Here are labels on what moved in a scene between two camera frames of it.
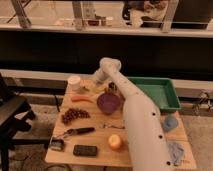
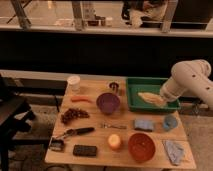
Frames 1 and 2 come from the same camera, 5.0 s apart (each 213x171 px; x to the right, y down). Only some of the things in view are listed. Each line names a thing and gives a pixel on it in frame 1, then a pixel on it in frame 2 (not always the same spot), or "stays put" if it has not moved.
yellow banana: (94, 89) -> (152, 98)
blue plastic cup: (170, 123) stays put
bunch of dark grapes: (74, 113) stays put
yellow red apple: (114, 142) stays put
